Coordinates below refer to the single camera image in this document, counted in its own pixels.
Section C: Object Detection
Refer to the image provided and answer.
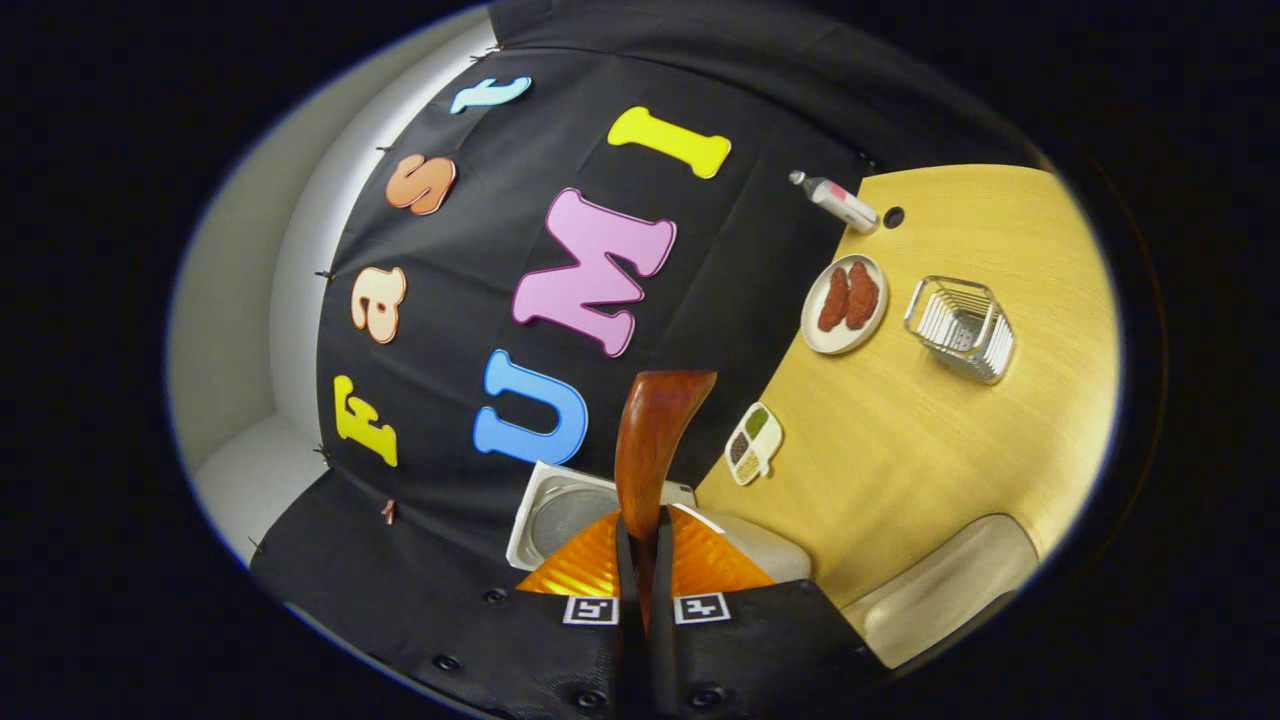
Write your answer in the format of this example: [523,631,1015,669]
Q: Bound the brown wooden spoon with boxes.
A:
[612,370,719,631]

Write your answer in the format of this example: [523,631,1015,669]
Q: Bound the black backdrop cloth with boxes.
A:
[248,0,1046,651]

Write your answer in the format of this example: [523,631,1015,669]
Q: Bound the white divided bean dish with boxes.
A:
[724,402,784,487]

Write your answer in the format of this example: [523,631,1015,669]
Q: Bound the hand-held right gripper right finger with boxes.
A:
[648,503,893,720]

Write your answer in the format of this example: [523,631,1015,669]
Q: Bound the white round plate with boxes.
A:
[800,253,890,356]

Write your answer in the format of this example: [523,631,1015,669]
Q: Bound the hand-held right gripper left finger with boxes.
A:
[395,508,641,720]

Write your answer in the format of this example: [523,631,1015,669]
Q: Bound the red meat piece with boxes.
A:
[817,266,851,333]
[846,260,881,331]

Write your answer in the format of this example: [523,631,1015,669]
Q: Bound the white rice cooker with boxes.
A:
[505,460,813,586]

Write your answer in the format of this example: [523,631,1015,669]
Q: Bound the plastic container of rice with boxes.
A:
[842,513,1041,669]

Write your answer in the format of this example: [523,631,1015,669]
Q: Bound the small clear bottle pink label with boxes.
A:
[788,169,881,235]

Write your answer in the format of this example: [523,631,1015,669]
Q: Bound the wire metal chopstick holder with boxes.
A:
[903,275,1017,385]

